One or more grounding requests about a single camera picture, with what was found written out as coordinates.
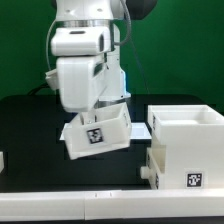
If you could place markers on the white drawer cabinet box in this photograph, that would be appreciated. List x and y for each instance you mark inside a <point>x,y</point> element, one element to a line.
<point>193,138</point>

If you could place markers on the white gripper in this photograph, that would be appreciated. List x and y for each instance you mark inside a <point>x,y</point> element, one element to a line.
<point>81,83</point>

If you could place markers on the white block at left edge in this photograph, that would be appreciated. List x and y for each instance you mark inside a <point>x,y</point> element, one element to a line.
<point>1,162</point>

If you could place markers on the white front border rail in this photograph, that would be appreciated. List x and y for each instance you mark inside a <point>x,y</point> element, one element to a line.
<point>118,204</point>

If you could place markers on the white sheet with markers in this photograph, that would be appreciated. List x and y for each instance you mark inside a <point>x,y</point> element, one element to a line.
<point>140,133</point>

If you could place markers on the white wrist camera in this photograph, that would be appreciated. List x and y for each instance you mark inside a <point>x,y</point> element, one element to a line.
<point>81,41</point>

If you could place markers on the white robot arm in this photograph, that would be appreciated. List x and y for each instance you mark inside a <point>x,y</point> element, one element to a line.
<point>117,15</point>

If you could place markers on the small white drawer with knob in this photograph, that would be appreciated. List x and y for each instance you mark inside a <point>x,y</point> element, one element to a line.
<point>117,114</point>

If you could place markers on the large white drawer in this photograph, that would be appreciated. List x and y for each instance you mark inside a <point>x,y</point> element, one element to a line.
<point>154,169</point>

